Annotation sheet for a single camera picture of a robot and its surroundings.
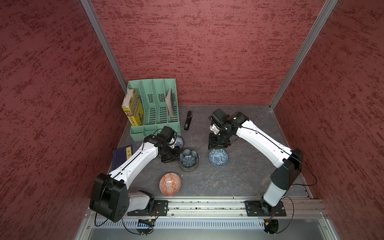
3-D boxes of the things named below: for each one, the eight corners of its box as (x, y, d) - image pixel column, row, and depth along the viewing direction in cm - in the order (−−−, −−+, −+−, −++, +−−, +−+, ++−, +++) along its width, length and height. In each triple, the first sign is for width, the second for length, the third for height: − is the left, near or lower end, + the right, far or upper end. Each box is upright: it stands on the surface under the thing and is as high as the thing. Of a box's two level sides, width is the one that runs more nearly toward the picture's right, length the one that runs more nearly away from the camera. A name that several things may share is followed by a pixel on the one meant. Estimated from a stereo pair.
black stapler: (184, 129, 108) (183, 126, 104) (188, 114, 118) (188, 110, 114) (189, 130, 108) (188, 126, 104) (192, 114, 118) (192, 111, 114)
